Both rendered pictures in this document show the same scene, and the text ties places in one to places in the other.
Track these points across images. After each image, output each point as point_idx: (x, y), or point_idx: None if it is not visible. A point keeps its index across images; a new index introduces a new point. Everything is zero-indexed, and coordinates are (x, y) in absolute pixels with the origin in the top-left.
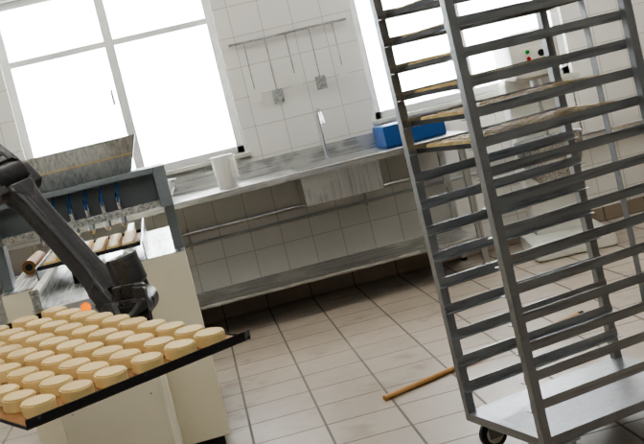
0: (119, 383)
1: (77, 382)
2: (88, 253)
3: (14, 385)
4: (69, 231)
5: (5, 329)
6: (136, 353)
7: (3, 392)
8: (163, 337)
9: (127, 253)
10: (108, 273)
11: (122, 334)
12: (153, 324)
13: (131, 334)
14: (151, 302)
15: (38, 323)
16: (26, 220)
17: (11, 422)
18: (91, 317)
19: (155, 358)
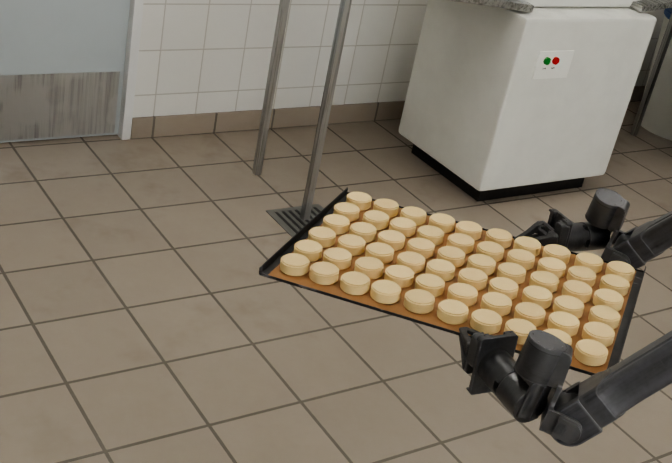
0: (317, 214)
1: (350, 210)
2: (630, 360)
3: (407, 213)
4: (670, 336)
5: (591, 312)
6: (339, 238)
7: (405, 207)
8: (339, 258)
9: (532, 332)
10: (594, 383)
11: (398, 271)
12: (379, 283)
13: (386, 271)
14: (489, 380)
15: (555, 313)
16: None
17: None
18: (491, 313)
19: (310, 229)
